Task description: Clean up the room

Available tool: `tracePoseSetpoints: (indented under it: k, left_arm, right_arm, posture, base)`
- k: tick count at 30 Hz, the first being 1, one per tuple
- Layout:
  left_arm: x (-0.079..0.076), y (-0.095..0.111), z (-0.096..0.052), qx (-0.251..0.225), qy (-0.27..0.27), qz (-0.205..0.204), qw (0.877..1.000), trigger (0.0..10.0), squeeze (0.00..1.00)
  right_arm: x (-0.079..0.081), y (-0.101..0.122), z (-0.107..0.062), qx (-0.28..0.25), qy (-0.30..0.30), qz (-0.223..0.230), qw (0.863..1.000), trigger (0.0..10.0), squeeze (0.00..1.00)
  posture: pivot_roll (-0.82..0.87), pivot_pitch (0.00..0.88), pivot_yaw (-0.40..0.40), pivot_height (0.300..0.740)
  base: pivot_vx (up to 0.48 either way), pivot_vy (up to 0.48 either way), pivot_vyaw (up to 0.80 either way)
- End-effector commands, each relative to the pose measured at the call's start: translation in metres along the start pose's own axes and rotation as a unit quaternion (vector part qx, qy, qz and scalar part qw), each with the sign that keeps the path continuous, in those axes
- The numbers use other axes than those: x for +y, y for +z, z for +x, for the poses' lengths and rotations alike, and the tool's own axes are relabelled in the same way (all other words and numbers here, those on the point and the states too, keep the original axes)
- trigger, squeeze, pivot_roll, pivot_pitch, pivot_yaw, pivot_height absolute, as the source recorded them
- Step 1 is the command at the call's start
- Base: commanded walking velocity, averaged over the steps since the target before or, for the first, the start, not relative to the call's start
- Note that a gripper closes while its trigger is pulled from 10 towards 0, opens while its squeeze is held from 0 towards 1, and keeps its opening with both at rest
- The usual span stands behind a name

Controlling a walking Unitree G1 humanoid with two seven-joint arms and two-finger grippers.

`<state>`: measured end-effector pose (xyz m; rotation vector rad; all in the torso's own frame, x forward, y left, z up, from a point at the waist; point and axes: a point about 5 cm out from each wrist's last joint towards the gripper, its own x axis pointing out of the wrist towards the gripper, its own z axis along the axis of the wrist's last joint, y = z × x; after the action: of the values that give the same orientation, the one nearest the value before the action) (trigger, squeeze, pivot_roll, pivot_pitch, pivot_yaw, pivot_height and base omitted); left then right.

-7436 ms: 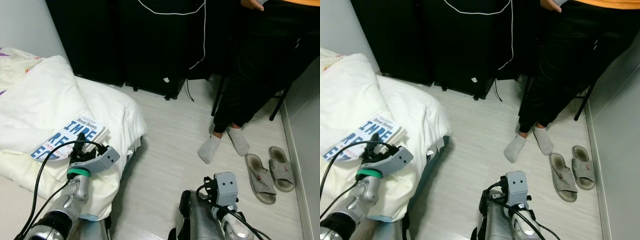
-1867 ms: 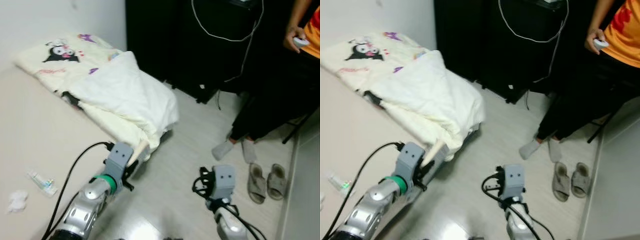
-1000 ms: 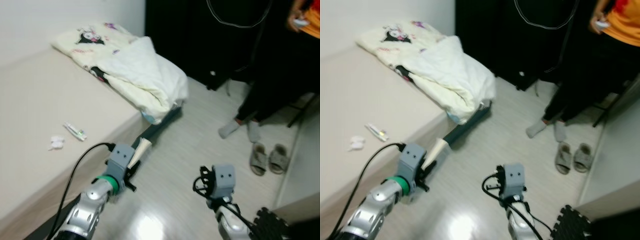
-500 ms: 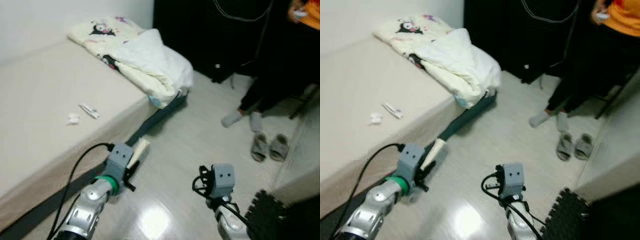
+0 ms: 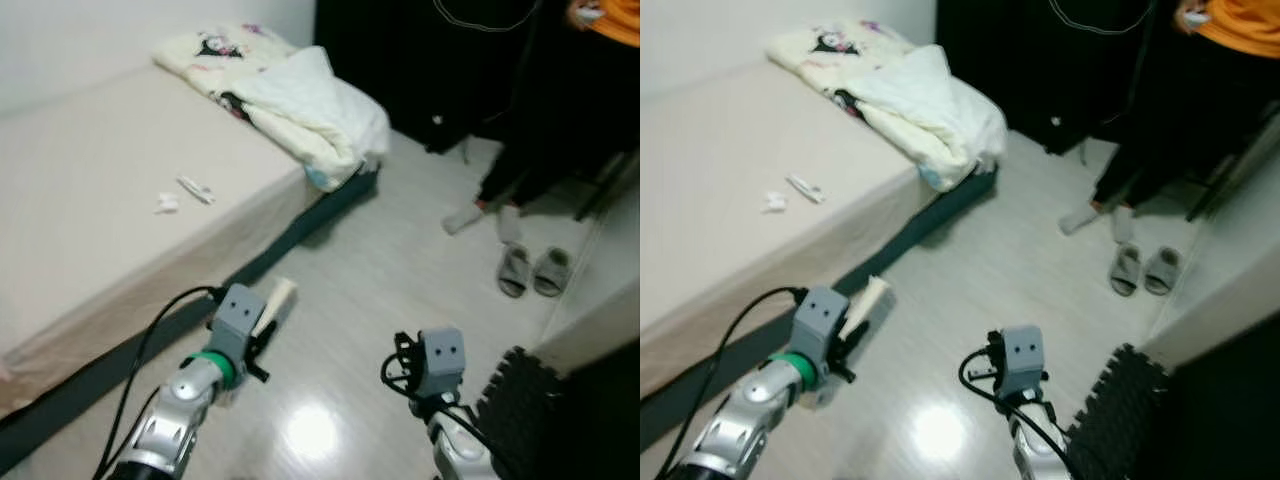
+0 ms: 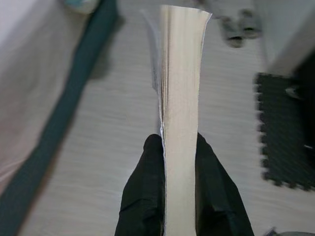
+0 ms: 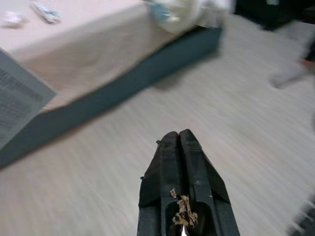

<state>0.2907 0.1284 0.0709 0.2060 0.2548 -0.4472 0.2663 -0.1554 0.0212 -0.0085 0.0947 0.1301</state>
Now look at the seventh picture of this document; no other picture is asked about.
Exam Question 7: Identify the black cabinet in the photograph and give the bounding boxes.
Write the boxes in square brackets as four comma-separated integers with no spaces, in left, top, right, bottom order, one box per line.
[233,0,315,31]

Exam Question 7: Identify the crumpled white tissue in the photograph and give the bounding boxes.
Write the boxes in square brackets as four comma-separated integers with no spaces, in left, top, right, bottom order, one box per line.
[0,11,28,28]

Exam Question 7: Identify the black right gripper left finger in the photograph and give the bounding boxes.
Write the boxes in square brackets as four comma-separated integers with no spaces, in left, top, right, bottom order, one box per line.
[137,131,184,236]

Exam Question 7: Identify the white green printed tube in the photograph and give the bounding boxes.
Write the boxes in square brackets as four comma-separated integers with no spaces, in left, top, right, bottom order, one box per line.
[30,1,62,25]

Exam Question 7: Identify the cream cartoon print blanket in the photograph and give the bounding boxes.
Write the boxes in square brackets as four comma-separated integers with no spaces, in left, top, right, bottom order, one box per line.
[145,0,236,34]

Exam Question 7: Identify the brown paper scraps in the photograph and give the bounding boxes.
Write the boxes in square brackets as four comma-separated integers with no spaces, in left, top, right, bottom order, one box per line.
[169,188,199,227]

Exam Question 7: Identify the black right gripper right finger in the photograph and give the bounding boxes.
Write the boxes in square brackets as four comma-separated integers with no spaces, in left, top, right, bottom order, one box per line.
[179,129,241,236]

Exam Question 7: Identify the grey printed box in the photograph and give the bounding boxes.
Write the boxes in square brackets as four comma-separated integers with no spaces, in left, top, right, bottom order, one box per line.
[0,49,58,149]

